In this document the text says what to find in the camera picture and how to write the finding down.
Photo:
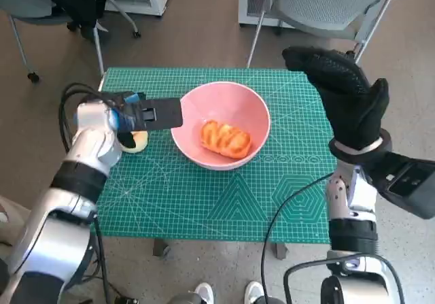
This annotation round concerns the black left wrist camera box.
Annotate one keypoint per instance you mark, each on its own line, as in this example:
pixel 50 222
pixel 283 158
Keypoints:
pixel 163 113

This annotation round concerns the black knitted gloved right hand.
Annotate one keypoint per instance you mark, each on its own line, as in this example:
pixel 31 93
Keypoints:
pixel 353 113

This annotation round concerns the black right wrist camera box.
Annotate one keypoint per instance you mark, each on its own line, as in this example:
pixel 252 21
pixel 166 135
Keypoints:
pixel 404 188

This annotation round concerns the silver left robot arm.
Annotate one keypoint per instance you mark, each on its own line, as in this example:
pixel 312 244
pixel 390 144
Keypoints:
pixel 91 137

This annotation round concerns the long toy bread loaf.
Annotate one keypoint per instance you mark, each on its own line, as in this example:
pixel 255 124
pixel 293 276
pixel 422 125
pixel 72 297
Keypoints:
pixel 224 139

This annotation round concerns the white shoe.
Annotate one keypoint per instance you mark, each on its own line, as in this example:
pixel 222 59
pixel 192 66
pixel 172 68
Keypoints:
pixel 254 293
pixel 204 294

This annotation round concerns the green cutting mat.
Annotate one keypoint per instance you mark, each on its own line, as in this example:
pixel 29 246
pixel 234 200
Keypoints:
pixel 190 202

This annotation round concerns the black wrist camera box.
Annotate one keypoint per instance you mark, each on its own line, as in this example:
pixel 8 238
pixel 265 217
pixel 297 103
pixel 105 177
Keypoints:
pixel 404 188
pixel 163 113

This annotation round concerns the round toy bread bun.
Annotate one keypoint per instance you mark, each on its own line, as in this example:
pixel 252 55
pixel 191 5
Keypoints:
pixel 141 144

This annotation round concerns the grey table leg bracket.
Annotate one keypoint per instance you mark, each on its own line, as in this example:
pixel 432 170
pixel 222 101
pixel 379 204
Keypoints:
pixel 161 248
pixel 282 251

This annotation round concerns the grey blue seat chair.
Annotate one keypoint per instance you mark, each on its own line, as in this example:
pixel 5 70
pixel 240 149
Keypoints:
pixel 20 1

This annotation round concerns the grey mesh back chair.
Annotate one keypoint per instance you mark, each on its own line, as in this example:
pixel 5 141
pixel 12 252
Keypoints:
pixel 323 1

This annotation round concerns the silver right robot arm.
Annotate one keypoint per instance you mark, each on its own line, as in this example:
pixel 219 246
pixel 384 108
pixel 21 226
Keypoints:
pixel 353 236

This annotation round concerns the black left hand blue tape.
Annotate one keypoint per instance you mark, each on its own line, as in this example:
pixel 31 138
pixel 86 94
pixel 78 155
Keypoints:
pixel 130 97

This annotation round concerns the small black floor device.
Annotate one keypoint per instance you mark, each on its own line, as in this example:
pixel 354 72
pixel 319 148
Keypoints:
pixel 125 300

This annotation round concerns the pink bowl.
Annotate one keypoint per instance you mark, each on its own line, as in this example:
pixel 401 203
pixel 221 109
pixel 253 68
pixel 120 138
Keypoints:
pixel 221 103

